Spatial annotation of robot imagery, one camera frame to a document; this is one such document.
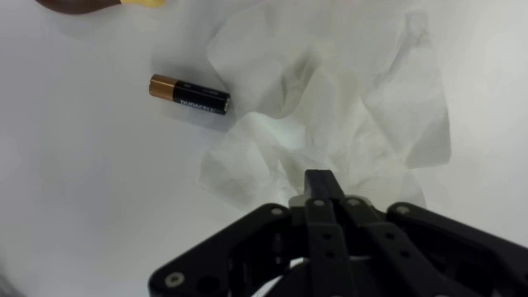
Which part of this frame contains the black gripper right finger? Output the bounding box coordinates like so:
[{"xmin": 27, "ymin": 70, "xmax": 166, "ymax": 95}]
[{"xmin": 328, "ymin": 174, "xmax": 528, "ymax": 297}]

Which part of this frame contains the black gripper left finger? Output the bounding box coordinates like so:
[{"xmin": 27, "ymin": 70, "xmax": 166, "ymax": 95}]
[{"xmin": 148, "ymin": 171, "xmax": 353, "ymax": 297}]

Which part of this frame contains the white tissue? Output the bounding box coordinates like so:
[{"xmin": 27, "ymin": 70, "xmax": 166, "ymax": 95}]
[{"xmin": 199, "ymin": 0, "xmax": 450, "ymax": 210}]

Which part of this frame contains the black and copper battery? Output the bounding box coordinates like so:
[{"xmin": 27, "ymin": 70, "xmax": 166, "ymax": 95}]
[{"xmin": 148, "ymin": 75, "xmax": 230, "ymax": 116}]

